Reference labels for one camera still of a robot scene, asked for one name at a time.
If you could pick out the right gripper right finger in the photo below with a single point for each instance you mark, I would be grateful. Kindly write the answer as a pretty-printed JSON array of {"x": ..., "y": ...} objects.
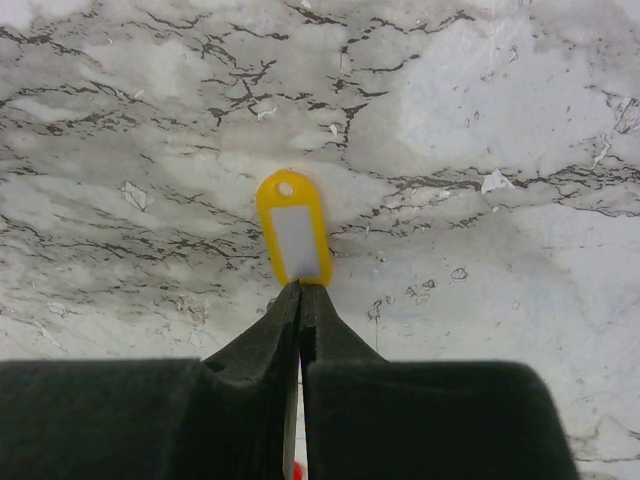
[{"x": 370, "y": 418}]

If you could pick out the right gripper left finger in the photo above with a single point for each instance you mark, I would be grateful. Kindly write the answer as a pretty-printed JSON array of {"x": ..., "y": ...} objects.
[{"x": 229, "y": 416}]

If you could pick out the yellow tag key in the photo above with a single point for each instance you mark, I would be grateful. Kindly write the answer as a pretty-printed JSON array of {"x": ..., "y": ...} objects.
[{"x": 291, "y": 216}]

